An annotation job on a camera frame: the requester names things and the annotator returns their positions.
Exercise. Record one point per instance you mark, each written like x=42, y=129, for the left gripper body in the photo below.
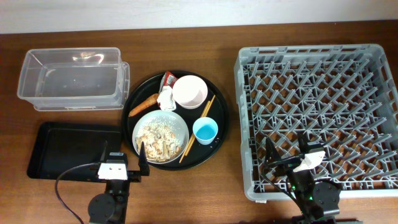
x=134, y=176

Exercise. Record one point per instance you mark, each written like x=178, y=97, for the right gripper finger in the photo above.
x=272, y=154
x=303, y=141

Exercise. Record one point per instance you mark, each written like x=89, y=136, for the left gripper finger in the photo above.
x=103, y=152
x=143, y=164

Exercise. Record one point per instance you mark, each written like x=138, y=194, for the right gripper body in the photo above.
x=290, y=164

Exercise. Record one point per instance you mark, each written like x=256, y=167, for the grey plate with food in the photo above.
x=177, y=123

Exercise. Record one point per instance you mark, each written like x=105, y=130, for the wooden chopstick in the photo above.
x=212, y=100
x=191, y=140

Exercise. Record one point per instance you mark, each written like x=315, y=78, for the orange carrot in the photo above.
x=150, y=101

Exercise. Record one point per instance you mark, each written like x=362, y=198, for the light blue cup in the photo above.
x=205, y=130

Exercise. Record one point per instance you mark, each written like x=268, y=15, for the white napkin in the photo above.
x=165, y=99

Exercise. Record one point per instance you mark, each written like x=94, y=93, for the white pink bowl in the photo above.
x=190, y=91

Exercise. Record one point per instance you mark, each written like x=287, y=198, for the red snack wrapper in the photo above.
x=168, y=79

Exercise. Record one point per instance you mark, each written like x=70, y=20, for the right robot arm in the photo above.
x=317, y=199

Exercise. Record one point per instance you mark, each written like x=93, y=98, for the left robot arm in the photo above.
x=111, y=206

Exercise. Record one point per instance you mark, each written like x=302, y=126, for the grey dishwasher rack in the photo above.
x=342, y=96

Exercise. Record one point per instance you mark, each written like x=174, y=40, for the food scraps and rice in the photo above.
x=159, y=140

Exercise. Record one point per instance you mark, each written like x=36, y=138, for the black rectangular tray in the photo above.
x=62, y=146

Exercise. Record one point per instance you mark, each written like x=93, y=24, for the round black serving tray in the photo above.
x=198, y=153

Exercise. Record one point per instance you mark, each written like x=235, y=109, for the clear plastic bin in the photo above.
x=74, y=79

